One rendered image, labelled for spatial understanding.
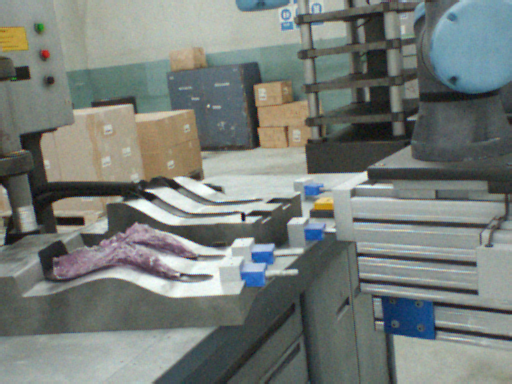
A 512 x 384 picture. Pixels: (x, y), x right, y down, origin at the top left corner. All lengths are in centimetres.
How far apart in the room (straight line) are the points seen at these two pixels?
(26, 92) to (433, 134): 137
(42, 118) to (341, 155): 374
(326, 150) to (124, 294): 455
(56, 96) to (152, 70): 770
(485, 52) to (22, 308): 83
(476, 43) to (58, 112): 155
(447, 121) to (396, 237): 20
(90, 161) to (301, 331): 390
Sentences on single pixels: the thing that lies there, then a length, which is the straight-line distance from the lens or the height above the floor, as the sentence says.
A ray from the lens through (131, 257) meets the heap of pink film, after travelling 114.
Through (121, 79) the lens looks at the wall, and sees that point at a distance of 1021.
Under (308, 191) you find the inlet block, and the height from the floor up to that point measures 83.
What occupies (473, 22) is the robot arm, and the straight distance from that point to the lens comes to 82.
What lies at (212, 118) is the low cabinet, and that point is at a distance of 863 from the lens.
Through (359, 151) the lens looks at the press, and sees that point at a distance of 543.
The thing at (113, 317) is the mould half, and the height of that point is 82.
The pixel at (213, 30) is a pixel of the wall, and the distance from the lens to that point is 912.
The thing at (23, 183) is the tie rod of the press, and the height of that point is 96.
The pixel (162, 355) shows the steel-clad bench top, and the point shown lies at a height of 80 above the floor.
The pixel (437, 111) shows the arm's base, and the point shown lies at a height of 111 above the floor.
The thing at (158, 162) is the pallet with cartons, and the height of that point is 35.
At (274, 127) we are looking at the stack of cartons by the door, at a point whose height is 27.
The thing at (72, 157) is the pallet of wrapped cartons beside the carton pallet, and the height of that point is 59.
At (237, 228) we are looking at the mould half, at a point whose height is 88.
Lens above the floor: 122
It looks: 12 degrees down
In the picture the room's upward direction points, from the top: 7 degrees counter-clockwise
